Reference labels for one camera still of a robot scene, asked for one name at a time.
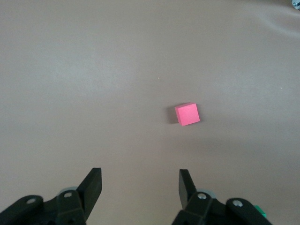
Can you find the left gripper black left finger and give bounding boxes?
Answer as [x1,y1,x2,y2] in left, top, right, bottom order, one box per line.
[0,167,103,225]

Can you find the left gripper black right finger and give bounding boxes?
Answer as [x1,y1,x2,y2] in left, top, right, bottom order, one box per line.
[171,169,272,225]

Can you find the pink foam cube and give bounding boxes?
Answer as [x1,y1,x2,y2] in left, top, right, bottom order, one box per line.
[174,102,201,128]

